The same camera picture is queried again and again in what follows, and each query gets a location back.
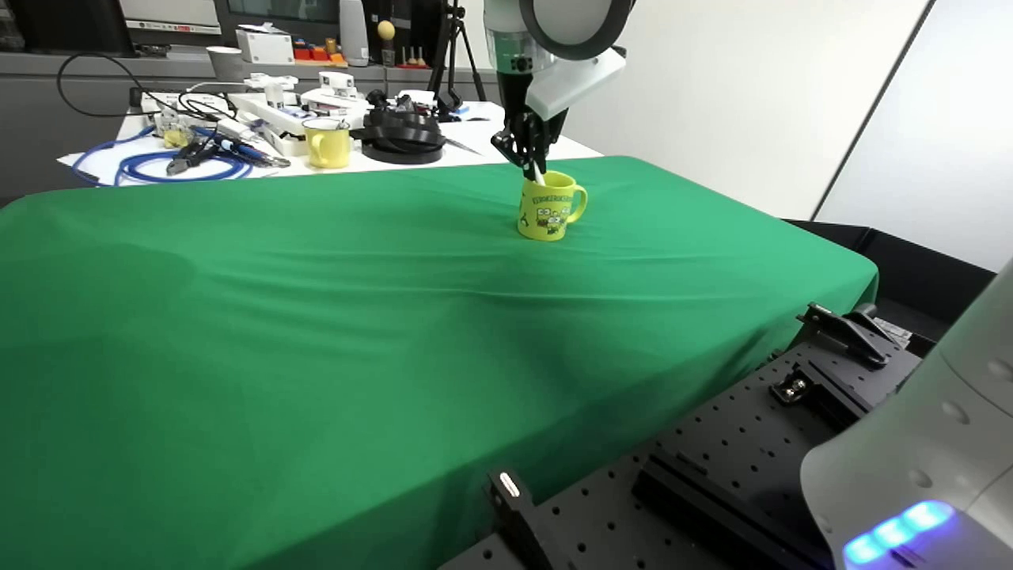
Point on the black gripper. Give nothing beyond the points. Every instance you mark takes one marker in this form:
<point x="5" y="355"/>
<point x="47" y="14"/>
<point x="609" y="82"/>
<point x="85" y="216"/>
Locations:
<point x="524" y="110"/>

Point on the blue capped white marker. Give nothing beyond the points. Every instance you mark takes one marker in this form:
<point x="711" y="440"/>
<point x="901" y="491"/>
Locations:
<point x="536" y="178"/>

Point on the yellow cartoon print mug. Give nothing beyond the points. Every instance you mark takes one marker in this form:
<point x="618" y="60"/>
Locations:
<point x="541" y="210"/>

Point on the black round headset device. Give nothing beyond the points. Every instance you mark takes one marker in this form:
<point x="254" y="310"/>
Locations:
<point x="399" y="129"/>

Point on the yellow ball figurine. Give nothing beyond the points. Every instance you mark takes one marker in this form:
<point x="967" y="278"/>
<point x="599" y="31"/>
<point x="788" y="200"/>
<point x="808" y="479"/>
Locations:
<point x="386" y="28"/>

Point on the white small device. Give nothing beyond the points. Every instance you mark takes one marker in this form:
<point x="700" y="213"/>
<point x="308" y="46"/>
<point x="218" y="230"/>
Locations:
<point x="337" y="95"/>

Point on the plain yellow cup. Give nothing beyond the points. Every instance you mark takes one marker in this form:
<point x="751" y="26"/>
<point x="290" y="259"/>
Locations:
<point x="327" y="147"/>

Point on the green table cloth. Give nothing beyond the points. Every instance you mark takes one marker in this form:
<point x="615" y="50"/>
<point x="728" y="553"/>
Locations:
<point x="368" y="335"/>

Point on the dark computer monitor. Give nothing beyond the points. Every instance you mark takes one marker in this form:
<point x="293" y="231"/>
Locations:
<point x="279" y="15"/>

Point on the white box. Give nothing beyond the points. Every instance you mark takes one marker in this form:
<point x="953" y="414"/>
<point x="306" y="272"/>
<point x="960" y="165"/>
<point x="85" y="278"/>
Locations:
<point x="263" y="46"/>

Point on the black clamp with white label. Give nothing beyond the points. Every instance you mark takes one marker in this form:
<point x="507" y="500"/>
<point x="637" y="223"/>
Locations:
<point x="515" y="505"/>

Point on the black office chair back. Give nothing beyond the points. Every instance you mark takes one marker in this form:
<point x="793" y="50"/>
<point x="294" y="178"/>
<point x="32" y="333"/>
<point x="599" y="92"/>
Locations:
<point x="66" y="24"/>

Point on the black camera tripod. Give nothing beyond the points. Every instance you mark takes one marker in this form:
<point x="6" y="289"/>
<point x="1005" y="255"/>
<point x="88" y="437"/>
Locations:
<point x="457" y="50"/>

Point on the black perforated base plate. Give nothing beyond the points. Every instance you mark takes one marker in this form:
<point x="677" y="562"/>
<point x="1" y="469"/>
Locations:
<point x="728" y="445"/>

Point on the small black mount block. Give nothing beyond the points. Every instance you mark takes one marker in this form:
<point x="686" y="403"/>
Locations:
<point x="803" y="386"/>

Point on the black angled bracket clamp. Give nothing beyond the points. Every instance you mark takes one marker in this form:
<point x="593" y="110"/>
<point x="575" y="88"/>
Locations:
<point x="857" y="333"/>

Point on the black flat rail bar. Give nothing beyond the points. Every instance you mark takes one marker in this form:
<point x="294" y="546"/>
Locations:
<point x="728" y="507"/>

